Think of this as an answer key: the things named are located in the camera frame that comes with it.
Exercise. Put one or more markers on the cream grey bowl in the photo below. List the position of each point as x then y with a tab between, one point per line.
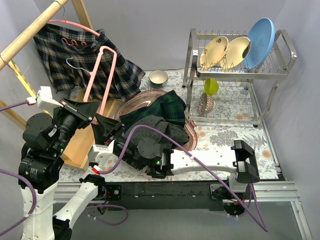
158	79

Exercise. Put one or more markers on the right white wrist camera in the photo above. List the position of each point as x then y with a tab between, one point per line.
98	155

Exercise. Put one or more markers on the wooden clothes rack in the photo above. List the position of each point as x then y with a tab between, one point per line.
76	154

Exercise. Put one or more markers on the green plaid skirt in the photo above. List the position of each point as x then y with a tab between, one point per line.
168	106

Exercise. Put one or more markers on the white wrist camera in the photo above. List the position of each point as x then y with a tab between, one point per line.
98	155
44	100

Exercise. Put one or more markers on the patterned bowl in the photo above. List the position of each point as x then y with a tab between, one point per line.
206	103

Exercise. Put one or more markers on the yellow hanger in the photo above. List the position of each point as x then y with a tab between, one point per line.
22	79

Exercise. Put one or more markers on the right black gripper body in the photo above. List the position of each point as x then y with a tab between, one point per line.
114	135

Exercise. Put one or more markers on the cream plate right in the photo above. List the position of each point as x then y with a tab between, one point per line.
236	52

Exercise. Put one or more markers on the grey dotted skirt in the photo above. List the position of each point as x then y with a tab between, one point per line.
175	132

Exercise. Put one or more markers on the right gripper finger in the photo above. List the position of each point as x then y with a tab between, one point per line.
117	128
101	134

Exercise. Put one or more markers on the pink transparent basin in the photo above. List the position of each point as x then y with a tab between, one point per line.
145	99

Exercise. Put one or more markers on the cream plate left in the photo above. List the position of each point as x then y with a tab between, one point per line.
213	52

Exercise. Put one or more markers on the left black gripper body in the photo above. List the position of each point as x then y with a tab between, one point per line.
75	111

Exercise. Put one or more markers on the blue plate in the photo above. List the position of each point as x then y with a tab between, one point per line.
262	37

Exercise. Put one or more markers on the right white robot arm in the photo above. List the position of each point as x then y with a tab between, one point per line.
146	147

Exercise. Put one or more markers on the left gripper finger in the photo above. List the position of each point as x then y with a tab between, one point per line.
81	118
88	108

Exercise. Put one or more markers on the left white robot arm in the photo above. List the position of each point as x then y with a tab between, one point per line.
46	137

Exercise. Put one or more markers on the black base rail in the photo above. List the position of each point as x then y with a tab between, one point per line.
170	195

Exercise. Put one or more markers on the cream plate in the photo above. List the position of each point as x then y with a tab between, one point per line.
213	52
236	52

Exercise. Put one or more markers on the pink hanger with plaid skirt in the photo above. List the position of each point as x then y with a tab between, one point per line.
73	33

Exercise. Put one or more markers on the green bowl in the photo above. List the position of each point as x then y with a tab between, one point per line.
211	86

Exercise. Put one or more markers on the steel dish rack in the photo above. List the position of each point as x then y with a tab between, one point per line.
237	101

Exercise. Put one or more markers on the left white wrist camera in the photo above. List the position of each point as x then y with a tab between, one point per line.
44	100

